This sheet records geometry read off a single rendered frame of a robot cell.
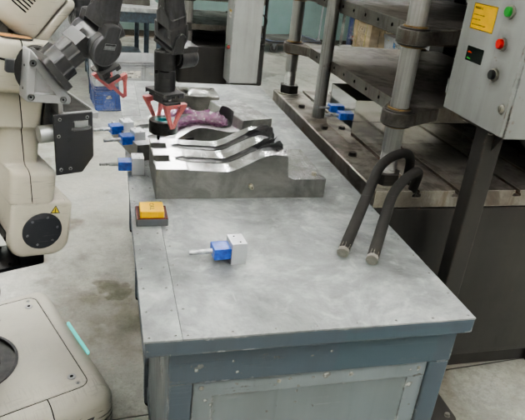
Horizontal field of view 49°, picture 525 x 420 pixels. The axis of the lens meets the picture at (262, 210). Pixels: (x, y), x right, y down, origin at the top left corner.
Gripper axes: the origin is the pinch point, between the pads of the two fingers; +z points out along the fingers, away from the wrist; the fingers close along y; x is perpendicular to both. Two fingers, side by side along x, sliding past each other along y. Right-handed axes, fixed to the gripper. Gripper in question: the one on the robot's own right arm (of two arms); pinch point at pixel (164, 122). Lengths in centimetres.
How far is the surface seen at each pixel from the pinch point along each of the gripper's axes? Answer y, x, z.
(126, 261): 86, -35, 100
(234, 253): -45.6, 9.7, 16.9
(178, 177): -8.9, 0.7, 13.2
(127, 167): 12.8, 4.6, 17.1
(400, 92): -30, -66, -9
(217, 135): 16.4, -31.7, 13.7
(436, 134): -12, -123, 18
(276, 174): -21.8, -24.3, 12.7
